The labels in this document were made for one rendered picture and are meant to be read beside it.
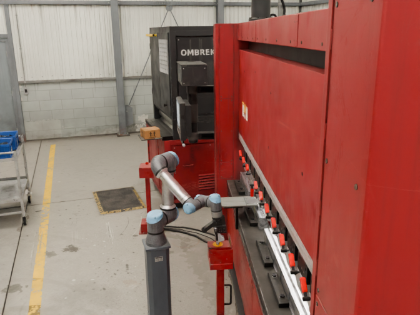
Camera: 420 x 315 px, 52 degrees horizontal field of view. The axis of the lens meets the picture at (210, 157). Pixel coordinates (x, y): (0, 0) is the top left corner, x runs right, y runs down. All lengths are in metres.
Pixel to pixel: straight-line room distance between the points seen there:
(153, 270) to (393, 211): 2.59
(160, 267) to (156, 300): 0.26
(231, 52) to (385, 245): 3.26
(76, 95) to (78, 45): 1.06
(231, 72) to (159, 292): 1.95
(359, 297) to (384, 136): 0.28
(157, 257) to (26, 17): 7.48
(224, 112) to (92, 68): 6.26
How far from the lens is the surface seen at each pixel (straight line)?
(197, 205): 2.85
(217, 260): 3.03
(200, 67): 4.05
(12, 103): 10.02
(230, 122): 3.99
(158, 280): 3.26
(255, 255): 2.80
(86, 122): 10.08
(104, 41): 9.91
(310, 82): 1.76
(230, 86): 3.93
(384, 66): 0.70
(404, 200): 0.77
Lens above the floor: 2.23
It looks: 16 degrees down
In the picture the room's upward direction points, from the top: 1 degrees counter-clockwise
